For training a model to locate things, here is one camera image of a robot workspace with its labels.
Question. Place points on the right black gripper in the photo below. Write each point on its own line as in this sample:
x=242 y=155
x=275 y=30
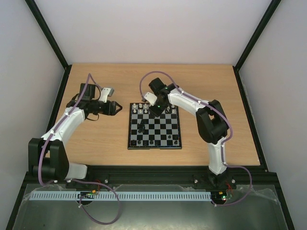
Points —
x=156 y=111

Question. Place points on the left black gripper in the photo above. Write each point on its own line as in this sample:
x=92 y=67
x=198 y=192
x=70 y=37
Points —
x=111 y=109

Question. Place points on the black white chess board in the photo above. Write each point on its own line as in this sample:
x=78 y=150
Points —
x=147 y=131

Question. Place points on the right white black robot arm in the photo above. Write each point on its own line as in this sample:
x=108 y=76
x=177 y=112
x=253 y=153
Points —
x=211 y=120

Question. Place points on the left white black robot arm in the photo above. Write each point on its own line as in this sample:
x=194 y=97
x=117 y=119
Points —
x=47 y=157

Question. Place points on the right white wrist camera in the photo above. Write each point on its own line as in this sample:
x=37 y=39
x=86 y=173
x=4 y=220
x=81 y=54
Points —
x=150 y=98

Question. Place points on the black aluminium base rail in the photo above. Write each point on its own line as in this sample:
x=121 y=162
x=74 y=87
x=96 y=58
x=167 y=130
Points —
x=198 y=177

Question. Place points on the light blue slotted cable duct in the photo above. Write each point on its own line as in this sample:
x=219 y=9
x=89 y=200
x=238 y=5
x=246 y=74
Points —
x=122 y=196

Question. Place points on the left black frame post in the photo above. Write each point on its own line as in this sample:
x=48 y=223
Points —
x=33 y=7

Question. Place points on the black frame post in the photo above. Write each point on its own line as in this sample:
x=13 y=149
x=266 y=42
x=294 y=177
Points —
x=257 y=33
x=33 y=7

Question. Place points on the right black frame post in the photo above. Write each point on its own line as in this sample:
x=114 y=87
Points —
x=257 y=33

